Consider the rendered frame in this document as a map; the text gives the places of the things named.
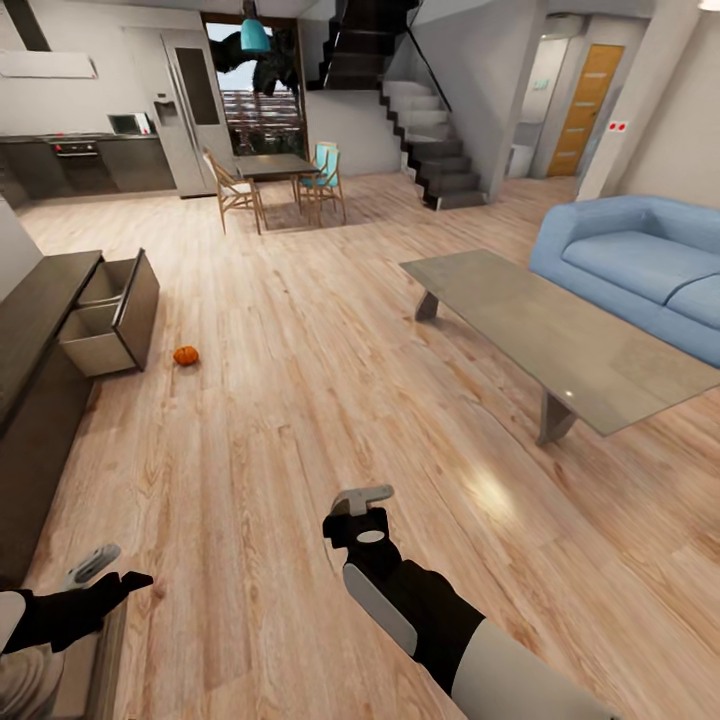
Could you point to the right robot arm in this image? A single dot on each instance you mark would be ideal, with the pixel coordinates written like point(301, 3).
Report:
point(486, 672)

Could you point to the pumpkin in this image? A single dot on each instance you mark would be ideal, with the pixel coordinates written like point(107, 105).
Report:
point(186, 355)

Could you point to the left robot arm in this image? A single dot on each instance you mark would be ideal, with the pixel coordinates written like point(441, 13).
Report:
point(75, 610)

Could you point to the pillar candle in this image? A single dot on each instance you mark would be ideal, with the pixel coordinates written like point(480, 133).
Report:
point(341, 504)

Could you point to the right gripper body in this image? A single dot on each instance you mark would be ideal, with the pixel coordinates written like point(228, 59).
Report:
point(342, 525)

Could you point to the sofa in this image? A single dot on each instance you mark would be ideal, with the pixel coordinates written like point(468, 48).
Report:
point(650, 261)

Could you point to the fridge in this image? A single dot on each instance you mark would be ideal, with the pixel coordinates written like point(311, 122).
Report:
point(177, 73)

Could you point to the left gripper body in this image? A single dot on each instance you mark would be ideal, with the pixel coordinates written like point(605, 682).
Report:
point(84, 608)

